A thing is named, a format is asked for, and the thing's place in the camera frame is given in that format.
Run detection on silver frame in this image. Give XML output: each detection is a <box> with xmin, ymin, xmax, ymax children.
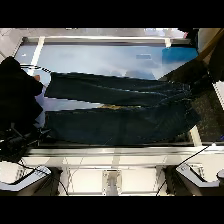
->
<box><xmin>0</xmin><ymin>34</ymin><xmax>224</xmax><ymax>197</ymax></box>

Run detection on dark blue jeans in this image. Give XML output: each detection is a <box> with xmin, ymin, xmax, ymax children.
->
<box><xmin>44</xmin><ymin>71</ymin><xmax>202</xmax><ymax>147</ymax></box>

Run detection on black garment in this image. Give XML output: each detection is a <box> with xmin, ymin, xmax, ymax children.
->
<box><xmin>0</xmin><ymin>56</ymin><xmax>45</xmax><ymax>132</ymax></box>

